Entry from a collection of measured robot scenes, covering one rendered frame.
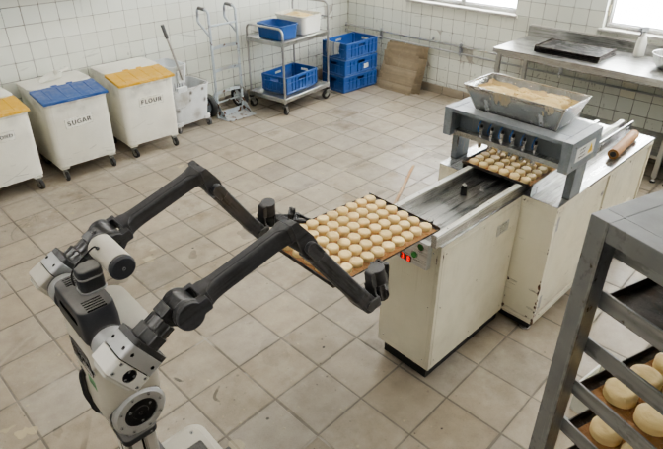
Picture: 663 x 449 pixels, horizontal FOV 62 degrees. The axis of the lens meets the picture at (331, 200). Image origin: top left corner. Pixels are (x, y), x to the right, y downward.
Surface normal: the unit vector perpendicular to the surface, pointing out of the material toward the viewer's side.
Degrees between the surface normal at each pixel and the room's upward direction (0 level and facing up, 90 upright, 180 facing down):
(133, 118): 92
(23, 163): 93
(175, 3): 90
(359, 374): 0
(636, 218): 0
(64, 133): 93
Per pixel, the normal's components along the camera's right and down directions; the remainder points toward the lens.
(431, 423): 0.00, -0.87
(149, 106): 0.68, 0.38
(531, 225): -0.72, 0.34
